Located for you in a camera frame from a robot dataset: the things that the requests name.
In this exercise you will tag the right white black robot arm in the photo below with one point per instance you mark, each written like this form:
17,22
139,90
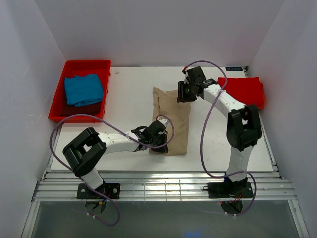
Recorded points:
242,133

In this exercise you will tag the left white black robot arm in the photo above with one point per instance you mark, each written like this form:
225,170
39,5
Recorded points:
85,150

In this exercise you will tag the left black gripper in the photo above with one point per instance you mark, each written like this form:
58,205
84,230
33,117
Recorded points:
163,148

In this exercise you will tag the blue folded t shirt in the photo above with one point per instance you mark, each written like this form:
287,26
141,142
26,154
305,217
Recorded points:
83,91

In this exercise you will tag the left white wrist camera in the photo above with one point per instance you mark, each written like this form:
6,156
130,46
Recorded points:
164,121

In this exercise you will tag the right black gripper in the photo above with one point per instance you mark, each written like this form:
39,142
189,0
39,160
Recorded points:
181,96

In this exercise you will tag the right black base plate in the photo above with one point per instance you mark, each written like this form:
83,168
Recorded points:
224,190

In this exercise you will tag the red plastic bin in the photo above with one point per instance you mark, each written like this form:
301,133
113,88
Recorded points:
60,109

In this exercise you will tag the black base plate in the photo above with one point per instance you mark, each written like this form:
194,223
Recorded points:
224,190
111,190

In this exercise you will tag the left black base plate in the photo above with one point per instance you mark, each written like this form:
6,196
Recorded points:
111,190

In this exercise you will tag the blue label sticker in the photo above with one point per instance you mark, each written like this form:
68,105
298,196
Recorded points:
234,69

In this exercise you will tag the beige t shirt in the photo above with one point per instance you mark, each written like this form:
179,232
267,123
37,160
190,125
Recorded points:
165,103

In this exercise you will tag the red folded t shirt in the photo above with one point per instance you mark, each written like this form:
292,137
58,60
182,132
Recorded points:
247,90

